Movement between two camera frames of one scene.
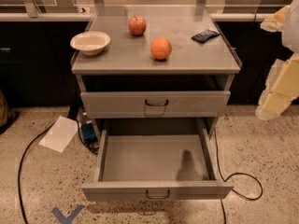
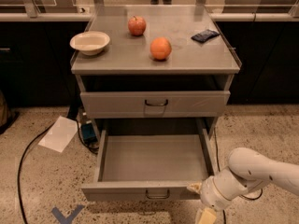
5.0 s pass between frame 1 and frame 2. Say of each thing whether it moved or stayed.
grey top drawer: stayed
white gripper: moved
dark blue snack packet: stayed
